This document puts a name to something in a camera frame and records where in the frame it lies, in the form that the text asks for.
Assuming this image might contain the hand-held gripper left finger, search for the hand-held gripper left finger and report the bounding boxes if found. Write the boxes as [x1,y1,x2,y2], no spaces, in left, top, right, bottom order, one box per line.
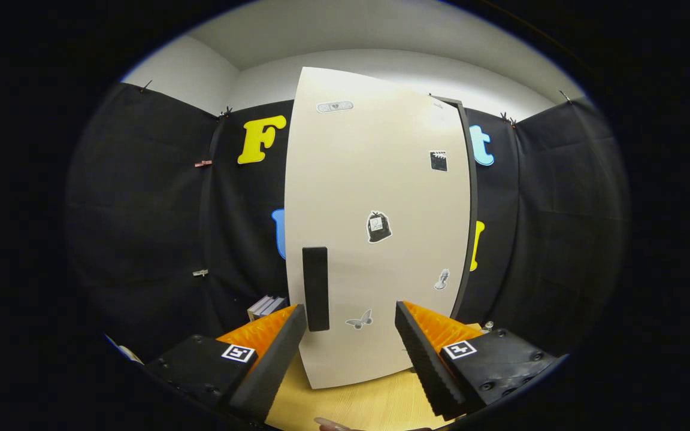
[141,303,308,424]

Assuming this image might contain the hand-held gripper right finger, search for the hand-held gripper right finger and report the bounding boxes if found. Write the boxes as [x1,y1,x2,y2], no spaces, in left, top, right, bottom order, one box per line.
[393,301,567,421]

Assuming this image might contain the black door handle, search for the black door handle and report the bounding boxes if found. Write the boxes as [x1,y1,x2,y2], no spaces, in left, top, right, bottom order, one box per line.
[302,247,331,333]

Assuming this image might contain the grey shoe cabinet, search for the grey shoe cabinet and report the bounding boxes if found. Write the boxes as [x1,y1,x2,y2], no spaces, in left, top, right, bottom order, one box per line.
[432,95,480,321]

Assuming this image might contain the white paperback book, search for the white paperback book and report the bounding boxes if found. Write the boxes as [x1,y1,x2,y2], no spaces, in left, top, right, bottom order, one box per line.
[247,295,277,322]

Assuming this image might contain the black backdrop cloth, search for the black backdrop cloth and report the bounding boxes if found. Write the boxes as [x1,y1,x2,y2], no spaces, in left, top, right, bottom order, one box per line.
[63,83,630,366]

